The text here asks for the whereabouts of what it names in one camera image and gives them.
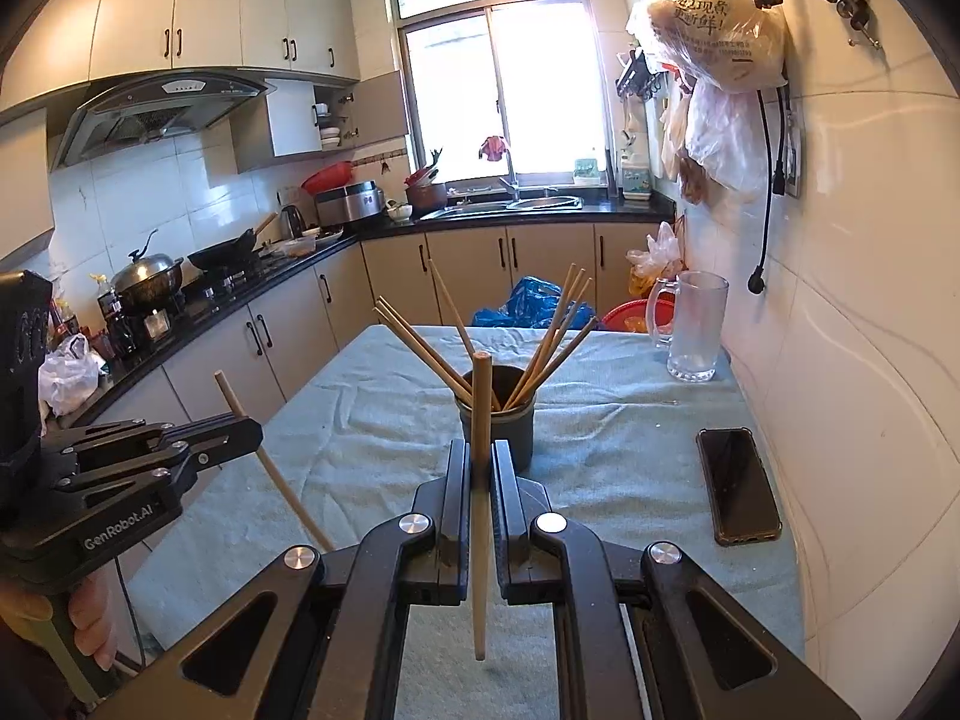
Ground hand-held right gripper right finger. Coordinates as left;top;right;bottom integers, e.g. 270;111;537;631
491;441;863;720

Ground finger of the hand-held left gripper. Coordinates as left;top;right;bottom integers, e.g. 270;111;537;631
45;412;263;458
56;444;226;496

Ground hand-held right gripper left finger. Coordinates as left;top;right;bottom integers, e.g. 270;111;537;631
86;439;473;720

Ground long wooden chopstick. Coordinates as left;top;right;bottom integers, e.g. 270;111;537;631
214;370;336;554
471;351;494;662

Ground dark grey utensil holder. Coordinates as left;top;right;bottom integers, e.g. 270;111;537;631
455;365;536;470

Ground bunch of wooden chopsticks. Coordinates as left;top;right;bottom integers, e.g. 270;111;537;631
373;259;601;413

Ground person's left forearm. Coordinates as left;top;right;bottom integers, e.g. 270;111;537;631
0;626;83;720

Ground person's left hand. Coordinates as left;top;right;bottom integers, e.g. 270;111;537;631
0;574;121;672

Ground grey-blue tablecloth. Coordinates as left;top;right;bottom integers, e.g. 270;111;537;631
124;324;807;720

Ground gas stove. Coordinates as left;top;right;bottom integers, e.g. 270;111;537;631
180;255;286;301

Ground dark sauce bottles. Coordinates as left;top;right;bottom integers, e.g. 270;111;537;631
90;274;136;361

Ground steel pot with lid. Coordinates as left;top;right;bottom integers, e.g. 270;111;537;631
111;229;185;312

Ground black frying pan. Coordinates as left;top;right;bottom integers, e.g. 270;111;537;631
187;214;278;271

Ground blue plastic bag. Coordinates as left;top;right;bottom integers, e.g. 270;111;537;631
471;276;601;331

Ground black smartphone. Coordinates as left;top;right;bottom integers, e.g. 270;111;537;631
696;426;783;547

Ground beige lower kitchen cabinets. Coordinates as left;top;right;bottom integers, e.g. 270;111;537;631
90;221;676;541

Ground beige kitchen cabinets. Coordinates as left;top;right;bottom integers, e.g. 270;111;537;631
90;221;676;541
0;0;361;113

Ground red plastic basket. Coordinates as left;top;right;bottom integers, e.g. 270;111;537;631
600;298;676;335

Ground silver rice cooker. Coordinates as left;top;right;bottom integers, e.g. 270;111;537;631
313;180;386;227

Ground glass beer mug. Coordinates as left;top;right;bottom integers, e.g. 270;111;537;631
646;271;730;383

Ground red plastic basin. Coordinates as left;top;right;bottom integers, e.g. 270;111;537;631
301;161;353;194

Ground clear bag with orange food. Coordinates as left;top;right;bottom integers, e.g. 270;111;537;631
626;221;685;297

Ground brown clay pot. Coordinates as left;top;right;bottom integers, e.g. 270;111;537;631
405;169;449;215

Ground steel kitchen sink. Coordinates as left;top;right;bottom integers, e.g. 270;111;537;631
420;195;584;220

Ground range hood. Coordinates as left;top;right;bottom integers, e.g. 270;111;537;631
51;69;278;170

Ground open cabinet with bowls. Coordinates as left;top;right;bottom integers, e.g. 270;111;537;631
231;71;412;175

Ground steel faucet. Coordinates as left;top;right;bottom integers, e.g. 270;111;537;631
499;150;560;202

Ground dish soap bottle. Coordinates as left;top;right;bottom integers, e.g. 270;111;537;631
616;150;653;200

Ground beige upper kitchen cabinets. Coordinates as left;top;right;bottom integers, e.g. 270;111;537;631
0;0;361;113

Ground kitchen window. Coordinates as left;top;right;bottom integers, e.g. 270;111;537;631
384;0;617;185

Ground white hanging plastic bag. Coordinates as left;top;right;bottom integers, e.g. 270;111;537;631
660;79;773;200

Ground large clear hanging bag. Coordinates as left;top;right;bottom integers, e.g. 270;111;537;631
626;0;790;95

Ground thin black cable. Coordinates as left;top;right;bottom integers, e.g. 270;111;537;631
114;562;147;668

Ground black cable with plug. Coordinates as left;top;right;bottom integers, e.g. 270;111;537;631
748;86;788;295

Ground wall power outlet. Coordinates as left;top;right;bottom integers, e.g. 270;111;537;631
772;120;807;200

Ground black wall hook rack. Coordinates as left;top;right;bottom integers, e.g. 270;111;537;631
616;49;672;98

